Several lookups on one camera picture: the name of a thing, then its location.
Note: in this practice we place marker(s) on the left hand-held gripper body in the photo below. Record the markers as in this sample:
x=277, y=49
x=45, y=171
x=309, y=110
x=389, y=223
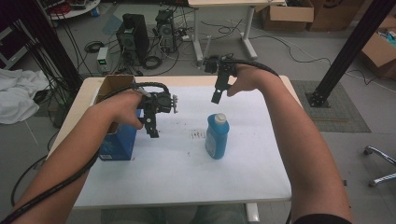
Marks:
x=160, y=102

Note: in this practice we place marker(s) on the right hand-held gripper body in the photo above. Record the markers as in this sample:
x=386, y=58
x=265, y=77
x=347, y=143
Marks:
x=224, y=67

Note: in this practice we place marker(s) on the person's right hand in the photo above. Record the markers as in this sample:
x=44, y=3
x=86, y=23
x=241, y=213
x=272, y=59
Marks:
x=250, y=77

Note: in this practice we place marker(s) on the person's left hand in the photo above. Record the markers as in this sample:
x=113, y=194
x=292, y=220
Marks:
x=121, y=107

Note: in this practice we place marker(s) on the blue cardboard box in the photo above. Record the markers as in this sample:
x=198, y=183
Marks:
x=120, y=144

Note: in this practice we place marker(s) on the blue bottle with white cap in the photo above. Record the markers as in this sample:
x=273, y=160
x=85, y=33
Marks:
x=214, y=140

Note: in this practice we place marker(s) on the white table mat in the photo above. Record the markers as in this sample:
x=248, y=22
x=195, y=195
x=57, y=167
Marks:
x=174, y=180

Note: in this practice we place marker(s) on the white desk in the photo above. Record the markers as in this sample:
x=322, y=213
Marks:
x=236, y=2

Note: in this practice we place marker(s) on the open grey computer case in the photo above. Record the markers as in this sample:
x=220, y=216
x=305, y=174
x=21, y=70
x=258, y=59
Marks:
x=166, y=29

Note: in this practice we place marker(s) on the black computer tower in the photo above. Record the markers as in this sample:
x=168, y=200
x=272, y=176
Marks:
x=137, y=34

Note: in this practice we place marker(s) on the white power supply unit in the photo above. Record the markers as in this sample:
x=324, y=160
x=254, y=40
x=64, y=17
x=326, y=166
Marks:
x=102, y=59

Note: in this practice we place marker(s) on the round white table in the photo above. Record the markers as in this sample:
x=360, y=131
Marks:
x=84, y=9

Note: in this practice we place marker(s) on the grey floor mat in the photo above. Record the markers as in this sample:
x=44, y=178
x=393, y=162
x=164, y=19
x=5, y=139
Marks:
x=342, y=115

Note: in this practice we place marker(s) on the white cloth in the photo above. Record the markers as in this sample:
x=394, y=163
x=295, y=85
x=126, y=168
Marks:
x=18, y=93

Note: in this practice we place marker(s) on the open brown cardboard box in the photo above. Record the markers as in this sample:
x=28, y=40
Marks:
x=379, y=49

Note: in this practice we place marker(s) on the chrome chair base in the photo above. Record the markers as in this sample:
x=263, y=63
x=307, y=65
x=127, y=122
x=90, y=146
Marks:
x=381, y=155

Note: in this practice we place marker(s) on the black metal post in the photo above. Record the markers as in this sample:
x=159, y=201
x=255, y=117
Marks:
x=351, y=46

